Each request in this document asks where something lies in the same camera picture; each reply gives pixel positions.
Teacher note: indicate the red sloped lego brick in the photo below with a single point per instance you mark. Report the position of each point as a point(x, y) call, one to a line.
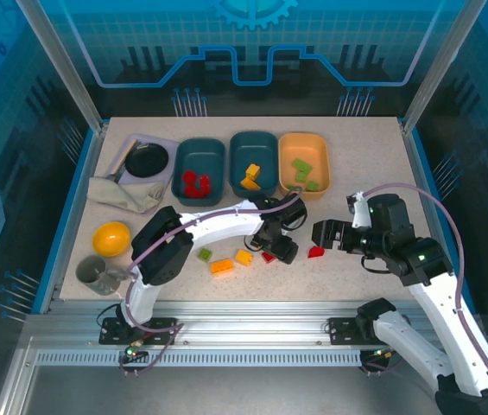
point(316, 253)

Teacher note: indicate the yellow lego brick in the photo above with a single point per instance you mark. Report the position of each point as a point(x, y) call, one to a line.
point(253, 171)
point(243, 257)
point(250, 183)

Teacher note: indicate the long orange lego brick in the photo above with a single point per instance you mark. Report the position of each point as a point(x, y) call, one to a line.
point(221, 266)

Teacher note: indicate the small red lego brick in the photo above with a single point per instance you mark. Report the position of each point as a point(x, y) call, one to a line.
point(204, 181)

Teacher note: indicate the long red lego brick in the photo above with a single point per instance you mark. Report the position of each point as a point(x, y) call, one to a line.
point(192, 190)

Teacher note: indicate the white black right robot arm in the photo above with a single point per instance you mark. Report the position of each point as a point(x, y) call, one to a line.
point(438, 315)

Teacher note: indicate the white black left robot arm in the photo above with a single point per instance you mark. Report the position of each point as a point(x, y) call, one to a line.
point(226, 222)

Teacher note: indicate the cream yellow plastic container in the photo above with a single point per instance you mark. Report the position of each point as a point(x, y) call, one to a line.
point(308, 147)

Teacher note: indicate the teal plastic container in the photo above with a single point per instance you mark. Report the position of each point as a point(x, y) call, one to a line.
point(254, 149)
point(198, 155)

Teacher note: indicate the small circuit board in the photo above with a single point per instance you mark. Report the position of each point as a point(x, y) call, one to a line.
point(382, 354)
point(133, 351)

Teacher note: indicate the lavender tray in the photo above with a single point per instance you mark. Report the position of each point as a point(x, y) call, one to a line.
point(170, 149)

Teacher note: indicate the black bowl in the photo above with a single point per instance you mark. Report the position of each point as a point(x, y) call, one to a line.
point(146, 161)

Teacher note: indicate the yellow bowl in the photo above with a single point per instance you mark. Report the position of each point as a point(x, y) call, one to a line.
point(111, 238)

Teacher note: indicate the beige cloth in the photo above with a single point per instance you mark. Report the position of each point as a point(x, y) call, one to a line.
point(118, 194)

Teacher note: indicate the wooden stick utensil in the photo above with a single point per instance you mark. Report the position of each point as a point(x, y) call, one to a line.
point(122, 157)

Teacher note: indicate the grey mug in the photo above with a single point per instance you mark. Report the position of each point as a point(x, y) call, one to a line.
point(94, 274)

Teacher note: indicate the blue table edge strip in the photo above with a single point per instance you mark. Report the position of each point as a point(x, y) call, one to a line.
point(65, 225)

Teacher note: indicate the aluminium front rail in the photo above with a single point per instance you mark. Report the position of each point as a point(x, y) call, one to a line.
point(252, 320)

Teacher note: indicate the aluminium frame post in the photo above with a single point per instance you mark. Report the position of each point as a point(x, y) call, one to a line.
point(438, 65)
point(68, 65)

